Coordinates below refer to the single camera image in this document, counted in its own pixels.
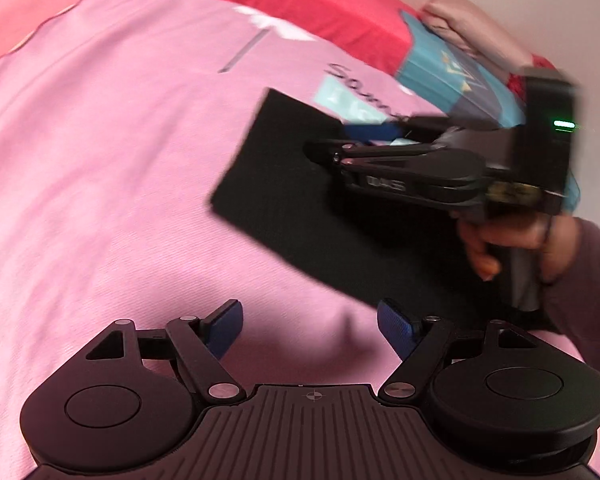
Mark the pink printed bedsheet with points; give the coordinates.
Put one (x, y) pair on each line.
(105, 170)

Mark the person's right hand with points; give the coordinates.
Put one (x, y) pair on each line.
(560, 245)

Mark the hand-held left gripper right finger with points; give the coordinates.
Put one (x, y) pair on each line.
(397, 327)

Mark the red pillow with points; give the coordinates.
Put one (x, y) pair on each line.
(305, 2)

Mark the person's right forearm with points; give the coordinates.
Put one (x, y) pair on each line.
(590, 290)

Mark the teal patterned pillow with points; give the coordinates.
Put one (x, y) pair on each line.
(432, 72)

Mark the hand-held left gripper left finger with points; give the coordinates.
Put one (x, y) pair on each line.
(225, 327)

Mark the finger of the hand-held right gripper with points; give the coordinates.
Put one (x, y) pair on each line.
(370, 131)
(330, 152)

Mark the black pants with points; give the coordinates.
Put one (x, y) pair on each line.
(290, 200)

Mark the light pink pillow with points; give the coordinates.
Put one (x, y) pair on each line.
(480, 25)

